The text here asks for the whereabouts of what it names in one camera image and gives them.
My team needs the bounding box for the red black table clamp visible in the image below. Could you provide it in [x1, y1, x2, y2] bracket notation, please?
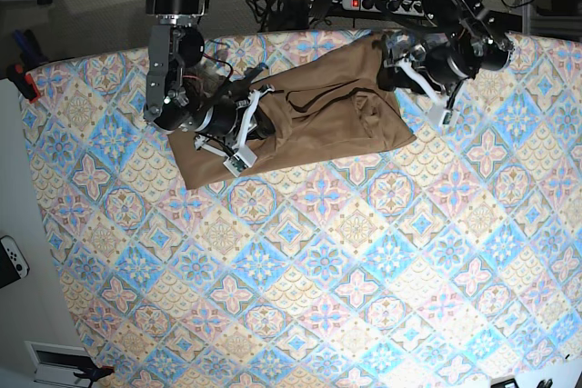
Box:
[6, 64, 40, 103]

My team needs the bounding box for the white game controller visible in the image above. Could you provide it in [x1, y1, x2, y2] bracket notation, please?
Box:
[0, 235, 30, 288]

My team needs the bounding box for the white floor vent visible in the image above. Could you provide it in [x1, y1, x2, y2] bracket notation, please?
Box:
[25, 341, 92, 387]

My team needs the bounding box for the orange black bottom clamp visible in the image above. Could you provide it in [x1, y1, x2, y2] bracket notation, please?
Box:
[73, 366, 115, 386]

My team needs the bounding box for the patterned tile tablecloth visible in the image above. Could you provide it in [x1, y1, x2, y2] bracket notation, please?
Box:
[21, 35, 581, 387]

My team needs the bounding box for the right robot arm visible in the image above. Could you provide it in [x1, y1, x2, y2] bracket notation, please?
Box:
[144, 0, 274, 176]

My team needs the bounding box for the blue handled tool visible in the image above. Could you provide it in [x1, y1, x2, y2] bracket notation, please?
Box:
[12, 29, 49, 69]

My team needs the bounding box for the brown t-shirt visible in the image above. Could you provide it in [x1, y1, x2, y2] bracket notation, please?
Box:
[168, 33, 417, 192]

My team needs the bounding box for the white power strip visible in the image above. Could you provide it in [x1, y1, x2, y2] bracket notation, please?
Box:
[340, 0, 425, 18]

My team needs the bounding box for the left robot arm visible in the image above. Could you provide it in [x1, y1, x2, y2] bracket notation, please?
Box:
[371, 0, 514, 127]

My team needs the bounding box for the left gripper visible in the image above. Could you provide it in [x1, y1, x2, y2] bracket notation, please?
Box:
[376, 31, 467, 127]

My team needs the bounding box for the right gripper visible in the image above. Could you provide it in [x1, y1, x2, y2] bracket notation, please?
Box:
[194, 83, 276, 177]

